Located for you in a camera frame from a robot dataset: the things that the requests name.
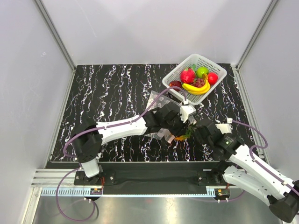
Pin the clear pink-dotted zip bag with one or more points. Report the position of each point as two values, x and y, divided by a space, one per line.
163 100

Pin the red dragon fruit toy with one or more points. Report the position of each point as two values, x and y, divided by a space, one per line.
187 76

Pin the right connector board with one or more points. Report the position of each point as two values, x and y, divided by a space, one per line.
223 192

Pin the green apple toy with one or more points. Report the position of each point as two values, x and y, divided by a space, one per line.
201 71

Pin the black marble pattern mat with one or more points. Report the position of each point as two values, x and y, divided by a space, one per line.
106 93

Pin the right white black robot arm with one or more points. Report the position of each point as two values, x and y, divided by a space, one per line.
239 166

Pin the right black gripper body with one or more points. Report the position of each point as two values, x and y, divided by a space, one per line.
199 137

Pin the red apple toy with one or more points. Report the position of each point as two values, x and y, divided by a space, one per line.
212 78

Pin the right aluminium frame post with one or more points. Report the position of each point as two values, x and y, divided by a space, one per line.
262 23

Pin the white plastic mesh basket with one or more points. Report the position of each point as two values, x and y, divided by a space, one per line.
193 61

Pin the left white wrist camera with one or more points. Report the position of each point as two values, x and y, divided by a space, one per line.
186 110

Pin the yellow banana bunch toy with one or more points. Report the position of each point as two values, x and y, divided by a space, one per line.
197 90

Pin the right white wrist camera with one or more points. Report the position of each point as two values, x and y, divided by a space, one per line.
225 127

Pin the left connector board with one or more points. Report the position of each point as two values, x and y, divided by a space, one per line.
96 191

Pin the aluminium frame post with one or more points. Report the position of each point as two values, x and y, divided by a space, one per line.
50 24
262 23

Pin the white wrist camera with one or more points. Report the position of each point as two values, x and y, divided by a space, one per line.
225 127
186 110

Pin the connector board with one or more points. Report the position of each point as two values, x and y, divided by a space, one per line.
96 191
223 192

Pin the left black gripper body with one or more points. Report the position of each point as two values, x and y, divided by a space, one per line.
176 126

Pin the dark red plum toy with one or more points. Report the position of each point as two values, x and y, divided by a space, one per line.
176 84

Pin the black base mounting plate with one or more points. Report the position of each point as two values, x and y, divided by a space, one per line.
192 168

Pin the orange toy pineapple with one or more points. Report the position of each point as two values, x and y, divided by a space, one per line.
187 135

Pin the left aluminium frame post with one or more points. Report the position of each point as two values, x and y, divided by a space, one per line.
50 24

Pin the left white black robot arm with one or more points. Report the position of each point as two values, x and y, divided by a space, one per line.
88 143

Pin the purple grape bunch toy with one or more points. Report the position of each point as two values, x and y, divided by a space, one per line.
198 82

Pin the white slotted cable duct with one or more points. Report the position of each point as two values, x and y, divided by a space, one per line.
130 192

